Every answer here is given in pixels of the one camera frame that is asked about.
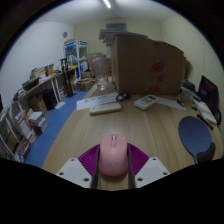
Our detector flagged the plain white paper sheet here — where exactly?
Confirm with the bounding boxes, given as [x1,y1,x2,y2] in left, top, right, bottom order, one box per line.
[154,96,187,111]

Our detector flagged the stack of books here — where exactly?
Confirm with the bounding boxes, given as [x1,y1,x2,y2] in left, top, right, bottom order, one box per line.
[28,111,48,134]

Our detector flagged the large brown cardboard box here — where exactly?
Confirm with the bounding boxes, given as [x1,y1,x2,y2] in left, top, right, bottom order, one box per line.
[110,33,187,97]

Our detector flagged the clear plastic jar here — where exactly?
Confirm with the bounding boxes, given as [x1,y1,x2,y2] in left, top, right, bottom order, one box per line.
[92,54,110,92]

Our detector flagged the white shelf unit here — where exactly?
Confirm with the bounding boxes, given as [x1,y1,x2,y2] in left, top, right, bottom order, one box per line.
[0,106,36,161]

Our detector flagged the dark blue mouse pad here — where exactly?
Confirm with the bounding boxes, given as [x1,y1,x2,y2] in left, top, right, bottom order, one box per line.
[177,115,217,164]

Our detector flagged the black marker pen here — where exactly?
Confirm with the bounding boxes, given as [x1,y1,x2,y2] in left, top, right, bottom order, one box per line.
[196,113,214,131]

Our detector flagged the pink computer mouse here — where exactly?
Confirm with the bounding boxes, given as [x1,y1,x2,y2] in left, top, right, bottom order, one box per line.
[98,133,129,177]

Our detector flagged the ceiling tube light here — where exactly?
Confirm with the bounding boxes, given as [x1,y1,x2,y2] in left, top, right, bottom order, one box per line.
[101,0,113,10]

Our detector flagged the small open cardboard box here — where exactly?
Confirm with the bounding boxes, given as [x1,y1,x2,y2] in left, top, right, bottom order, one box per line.
[76,78,96,92]

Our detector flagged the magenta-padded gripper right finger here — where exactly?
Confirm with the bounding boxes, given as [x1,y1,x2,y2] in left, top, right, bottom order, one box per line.
[127,143,171,190]

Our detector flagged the window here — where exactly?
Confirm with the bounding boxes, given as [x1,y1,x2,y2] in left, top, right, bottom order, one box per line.
[105,22,128,33]

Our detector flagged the blue white display cabinet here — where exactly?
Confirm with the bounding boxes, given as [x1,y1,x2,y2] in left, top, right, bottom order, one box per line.
[64,39,89,81]

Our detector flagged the white printed paper sheet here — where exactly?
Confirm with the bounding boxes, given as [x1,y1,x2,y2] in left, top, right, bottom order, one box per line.
[76,92,119,112]

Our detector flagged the black eyeglasses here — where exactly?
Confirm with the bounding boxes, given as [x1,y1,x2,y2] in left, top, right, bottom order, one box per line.
[115,92,132,102]

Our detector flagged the black office chair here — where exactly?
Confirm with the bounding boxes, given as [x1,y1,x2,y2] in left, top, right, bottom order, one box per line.
[197,75,223,127]

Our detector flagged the cluttered wooden side desk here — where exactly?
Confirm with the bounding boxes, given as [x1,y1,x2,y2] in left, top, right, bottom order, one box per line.
[13,74,66,111]

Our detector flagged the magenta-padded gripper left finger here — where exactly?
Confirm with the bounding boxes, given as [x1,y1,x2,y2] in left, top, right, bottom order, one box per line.
[55,143,101,190]

